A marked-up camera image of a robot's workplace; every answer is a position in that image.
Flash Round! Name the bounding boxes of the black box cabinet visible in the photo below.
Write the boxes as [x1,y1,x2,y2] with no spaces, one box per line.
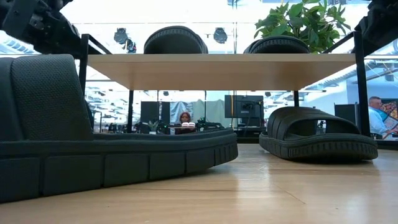
[334,103,358,126]

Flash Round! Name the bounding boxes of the black monitor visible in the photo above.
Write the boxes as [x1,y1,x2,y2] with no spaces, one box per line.
[224,95,265,119]

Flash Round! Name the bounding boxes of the black desk cabinet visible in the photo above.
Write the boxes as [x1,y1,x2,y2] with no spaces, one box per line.
[234,118,267,139]

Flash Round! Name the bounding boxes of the black ceiling spotlight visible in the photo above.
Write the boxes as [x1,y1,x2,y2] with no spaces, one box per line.
[124,37,137,54]
[213,27,228,45]
[113,27,129,45]

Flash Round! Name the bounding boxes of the black textured-strap slide sandal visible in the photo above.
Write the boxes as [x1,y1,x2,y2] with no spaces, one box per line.
[0,54,239,205]

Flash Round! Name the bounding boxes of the black ribbed-strap slide sandal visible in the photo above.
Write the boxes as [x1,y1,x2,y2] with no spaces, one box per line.
[143,26,210,55]
[243,35,311,55]
[259,106,379,162]

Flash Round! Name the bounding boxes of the green leafy plant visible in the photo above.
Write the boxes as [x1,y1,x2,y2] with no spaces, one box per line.
[253,0,352,54]

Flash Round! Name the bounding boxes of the small green desk plant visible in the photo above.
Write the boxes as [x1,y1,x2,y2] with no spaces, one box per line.
[147,119,160,135]

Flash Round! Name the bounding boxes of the wooden shelf with black frame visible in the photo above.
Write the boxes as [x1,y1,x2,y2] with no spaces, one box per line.
[78,30,372,138]

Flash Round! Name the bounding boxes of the black partition panel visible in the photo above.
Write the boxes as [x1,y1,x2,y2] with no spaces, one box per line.
[140,101,171,134]

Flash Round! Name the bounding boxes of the grey fabric curtain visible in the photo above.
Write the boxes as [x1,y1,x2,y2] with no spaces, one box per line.
[170,99,226,130]

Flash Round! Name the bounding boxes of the person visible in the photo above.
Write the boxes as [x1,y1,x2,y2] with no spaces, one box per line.
[175,111,198,136]
[368,96,398,140]

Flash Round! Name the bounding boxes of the colourful patterned fabric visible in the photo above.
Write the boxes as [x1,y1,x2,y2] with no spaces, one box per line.
[381,101,398,122]

